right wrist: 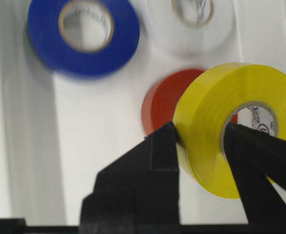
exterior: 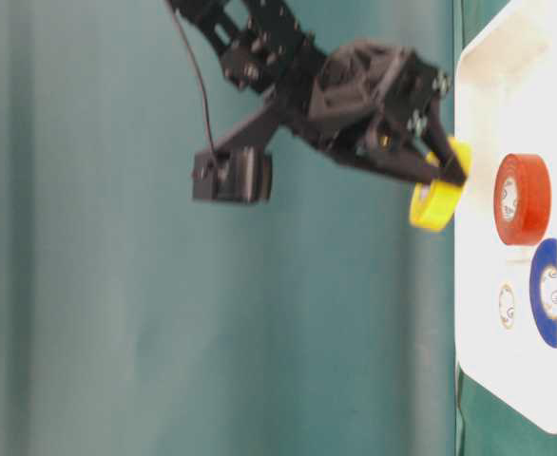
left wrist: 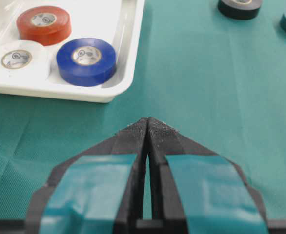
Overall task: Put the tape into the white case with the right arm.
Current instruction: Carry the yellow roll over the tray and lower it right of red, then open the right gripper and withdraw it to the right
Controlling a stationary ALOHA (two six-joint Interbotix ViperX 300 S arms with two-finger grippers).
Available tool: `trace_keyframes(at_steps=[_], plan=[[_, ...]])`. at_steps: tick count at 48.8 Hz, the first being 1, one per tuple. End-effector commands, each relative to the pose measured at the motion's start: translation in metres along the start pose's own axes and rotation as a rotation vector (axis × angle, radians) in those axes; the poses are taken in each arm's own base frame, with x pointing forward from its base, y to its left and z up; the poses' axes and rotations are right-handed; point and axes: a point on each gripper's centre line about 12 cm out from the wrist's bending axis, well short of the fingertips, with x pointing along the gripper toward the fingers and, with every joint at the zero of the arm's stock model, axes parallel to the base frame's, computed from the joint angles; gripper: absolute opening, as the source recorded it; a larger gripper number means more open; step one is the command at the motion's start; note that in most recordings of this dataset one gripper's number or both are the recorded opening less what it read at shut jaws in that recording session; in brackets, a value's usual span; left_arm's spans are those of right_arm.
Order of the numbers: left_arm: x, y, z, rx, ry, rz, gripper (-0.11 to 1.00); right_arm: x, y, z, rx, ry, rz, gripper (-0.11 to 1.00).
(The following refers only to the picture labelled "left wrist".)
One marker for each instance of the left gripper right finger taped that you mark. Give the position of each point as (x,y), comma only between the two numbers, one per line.
(196,191)

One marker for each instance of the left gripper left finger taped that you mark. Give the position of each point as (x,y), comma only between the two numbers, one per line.
(99,191)

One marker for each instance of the blue tape roll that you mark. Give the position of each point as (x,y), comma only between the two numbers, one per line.
(86,62)

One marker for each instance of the white tape roll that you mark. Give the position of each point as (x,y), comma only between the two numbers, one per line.
(24,59)

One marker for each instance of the red tape roll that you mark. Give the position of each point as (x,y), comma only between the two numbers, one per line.
(47,25)

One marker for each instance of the white plastic tray case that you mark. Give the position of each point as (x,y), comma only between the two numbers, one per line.
(118,22)

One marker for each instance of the black tape roll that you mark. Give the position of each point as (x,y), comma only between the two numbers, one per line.
(240,9)

